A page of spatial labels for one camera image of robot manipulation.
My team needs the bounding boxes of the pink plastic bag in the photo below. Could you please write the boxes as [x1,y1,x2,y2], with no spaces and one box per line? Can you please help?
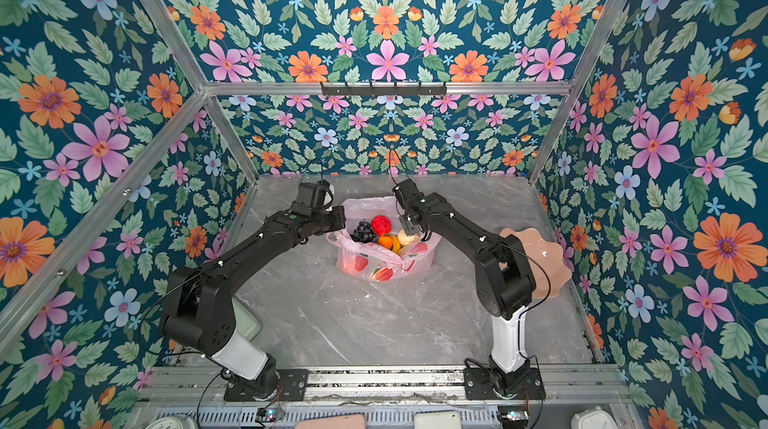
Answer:
[326,196,441,282]

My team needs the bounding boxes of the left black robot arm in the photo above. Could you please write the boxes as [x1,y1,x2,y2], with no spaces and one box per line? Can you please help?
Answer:
[160,205,345,381]

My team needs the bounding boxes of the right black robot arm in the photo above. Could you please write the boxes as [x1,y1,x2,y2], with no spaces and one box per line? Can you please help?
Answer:
[393,179,536,397]

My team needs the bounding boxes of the pale round fake fruit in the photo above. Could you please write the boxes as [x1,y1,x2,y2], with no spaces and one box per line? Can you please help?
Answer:
[397,230,421,249]

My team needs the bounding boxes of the yellow fake banana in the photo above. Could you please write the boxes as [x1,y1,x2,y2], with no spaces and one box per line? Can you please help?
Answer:
[390,234,401,253]

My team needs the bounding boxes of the red fake fruit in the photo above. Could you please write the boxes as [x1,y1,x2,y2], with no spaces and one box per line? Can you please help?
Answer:
[371,215,393,237]

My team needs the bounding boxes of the orange fake fruit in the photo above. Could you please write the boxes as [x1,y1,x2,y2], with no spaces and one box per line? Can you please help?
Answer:
[377,235,394,249]

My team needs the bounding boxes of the dark purple fake grapes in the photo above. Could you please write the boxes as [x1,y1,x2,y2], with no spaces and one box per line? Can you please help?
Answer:
[351,220,378,243]

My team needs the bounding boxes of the pink flower-shaped plate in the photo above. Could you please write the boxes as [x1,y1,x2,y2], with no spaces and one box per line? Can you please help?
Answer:
[500,228,572,301]

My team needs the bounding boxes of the green rectangular container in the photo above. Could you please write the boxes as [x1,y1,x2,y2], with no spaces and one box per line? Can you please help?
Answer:
[232,298,261,341]

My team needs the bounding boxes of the white box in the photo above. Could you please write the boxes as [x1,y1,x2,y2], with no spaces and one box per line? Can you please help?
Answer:
[413,410,462,429]

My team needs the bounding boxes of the pink phone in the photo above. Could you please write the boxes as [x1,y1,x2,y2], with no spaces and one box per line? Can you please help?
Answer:
[294,414,367,429]

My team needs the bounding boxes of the white round device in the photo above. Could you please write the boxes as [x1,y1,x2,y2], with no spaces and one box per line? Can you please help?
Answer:
[570,406,618,429]

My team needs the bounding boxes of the white clock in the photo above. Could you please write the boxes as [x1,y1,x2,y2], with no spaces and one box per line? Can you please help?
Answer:
[145,415,199,429]

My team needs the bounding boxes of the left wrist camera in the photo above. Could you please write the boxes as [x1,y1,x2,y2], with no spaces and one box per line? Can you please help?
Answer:
[295,180,334,211]

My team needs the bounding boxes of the black hook rail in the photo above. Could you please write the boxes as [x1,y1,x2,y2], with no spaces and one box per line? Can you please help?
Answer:
[320,82,448,97]

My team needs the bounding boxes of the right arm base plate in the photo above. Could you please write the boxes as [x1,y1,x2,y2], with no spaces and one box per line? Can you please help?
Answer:
[463,363,546,400]

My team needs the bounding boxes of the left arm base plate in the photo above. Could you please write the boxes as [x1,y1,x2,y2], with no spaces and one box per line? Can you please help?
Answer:
[223,368,309,402]

